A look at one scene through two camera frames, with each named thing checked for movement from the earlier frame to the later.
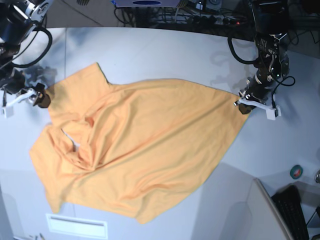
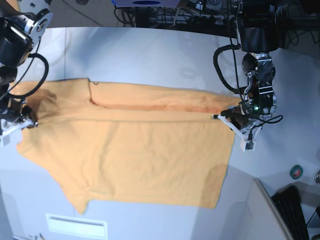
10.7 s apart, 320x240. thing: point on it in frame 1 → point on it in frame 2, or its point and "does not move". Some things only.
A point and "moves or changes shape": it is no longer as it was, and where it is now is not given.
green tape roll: [296, 171] does not move
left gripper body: [13, 82] → [16, 113]
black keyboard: [288, 201] does not move
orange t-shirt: [143, 148] moves or changes shape
